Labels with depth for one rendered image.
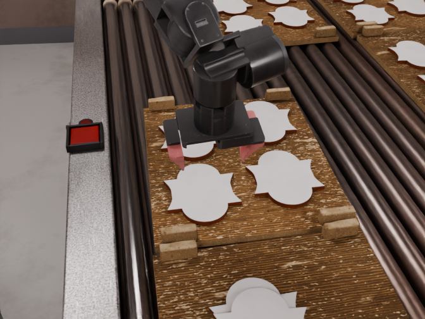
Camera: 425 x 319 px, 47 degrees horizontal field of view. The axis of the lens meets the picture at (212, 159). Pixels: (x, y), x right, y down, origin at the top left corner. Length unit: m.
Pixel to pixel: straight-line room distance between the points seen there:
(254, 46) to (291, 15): 0.91
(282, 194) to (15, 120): 2.21
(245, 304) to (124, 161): 0.42
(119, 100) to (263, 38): 0.59
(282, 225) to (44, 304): 1.28
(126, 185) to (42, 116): 1.98
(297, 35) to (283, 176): 0.63
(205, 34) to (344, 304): 0.43
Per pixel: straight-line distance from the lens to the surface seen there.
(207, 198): 0.86
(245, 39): 0.65
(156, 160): 0.96
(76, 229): 0.88
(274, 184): 0.89
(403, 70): 1.34
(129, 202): 0.90
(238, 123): 0.70
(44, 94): 3.09
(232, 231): 0.82
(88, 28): 1.57
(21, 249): 2.16
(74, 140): 1.06
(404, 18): 1.64
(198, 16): 0.62
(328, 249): 0.82
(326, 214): 0.83
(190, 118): 0.70
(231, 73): 0.61
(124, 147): 1.03
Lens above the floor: 1.54
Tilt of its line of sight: 40 degrees down
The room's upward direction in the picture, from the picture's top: straight up
